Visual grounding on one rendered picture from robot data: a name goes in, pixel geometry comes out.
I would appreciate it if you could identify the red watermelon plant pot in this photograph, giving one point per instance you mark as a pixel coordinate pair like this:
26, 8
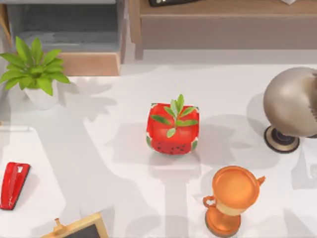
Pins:
171, 138

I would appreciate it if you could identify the pale wooden drawer front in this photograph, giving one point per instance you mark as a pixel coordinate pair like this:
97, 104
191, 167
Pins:
86, 63

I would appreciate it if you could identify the orange trophy cup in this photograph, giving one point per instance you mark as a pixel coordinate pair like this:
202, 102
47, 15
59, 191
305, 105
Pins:
232, 191

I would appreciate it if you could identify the wooden shelf cupboard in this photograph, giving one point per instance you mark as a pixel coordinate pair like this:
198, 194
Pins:
223, 27

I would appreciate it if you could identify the black object on shelf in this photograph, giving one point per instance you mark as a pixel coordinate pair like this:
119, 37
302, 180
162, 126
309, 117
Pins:
171, 2

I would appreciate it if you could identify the green plant in white pot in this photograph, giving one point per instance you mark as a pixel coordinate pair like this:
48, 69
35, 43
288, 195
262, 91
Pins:
34, 67

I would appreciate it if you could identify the wooden framed blackboard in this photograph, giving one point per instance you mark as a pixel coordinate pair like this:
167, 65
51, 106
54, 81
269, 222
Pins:
79, 228

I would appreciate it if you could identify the red stapler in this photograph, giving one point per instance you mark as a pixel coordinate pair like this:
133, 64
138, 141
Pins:
12, 186

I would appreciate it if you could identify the white object on shelf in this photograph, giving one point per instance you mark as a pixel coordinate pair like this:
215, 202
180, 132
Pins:
288, 1

